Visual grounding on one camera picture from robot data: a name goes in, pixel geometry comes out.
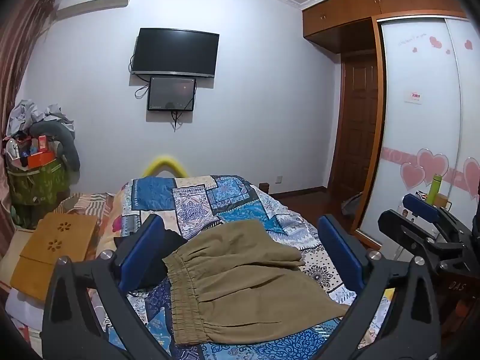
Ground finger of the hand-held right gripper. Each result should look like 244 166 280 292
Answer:
379 210 443 259
404 194 451 224

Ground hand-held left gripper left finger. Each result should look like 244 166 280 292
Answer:
41 214 177 360

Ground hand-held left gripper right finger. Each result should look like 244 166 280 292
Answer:
317 214 443 360

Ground khaki pants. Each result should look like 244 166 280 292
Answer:
162 219 350 346

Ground green bottle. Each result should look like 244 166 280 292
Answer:
427 174 443 205

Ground black folded cloth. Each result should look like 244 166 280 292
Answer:
114 215 188 291

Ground grey cloth on floor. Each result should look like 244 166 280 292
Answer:
341 191 364 218

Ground wardrobe with heart stickers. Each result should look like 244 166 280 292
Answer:
352 15 480 252

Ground striped pink bed sheet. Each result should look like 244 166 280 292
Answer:
56 192 115 218

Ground wooden lap desk board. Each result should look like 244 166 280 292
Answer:
10 212 99 301

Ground yellow curved headboard pad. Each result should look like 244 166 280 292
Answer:
142 154 188 178

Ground blue patchwork quilt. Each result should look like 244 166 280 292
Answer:
95 174 394 360

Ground brown wooden door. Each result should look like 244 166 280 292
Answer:
328 50 379 197

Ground green fabric bag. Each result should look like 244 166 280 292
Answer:
7 157 72 207

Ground grey pillow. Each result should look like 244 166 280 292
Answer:
30 122 81 171

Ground orange box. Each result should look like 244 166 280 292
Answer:
27 152 57 169

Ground pile of grey clothes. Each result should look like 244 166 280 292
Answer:
7 99 76 139

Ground wooden overhead cabinet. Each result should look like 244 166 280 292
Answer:
302 0 469 55

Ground pink striped curtain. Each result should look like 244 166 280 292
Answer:
0 0 61 233

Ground small black wall monitor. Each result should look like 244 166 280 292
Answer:
147 76 197 112

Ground black wall television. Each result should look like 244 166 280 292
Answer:
131 27 220 79

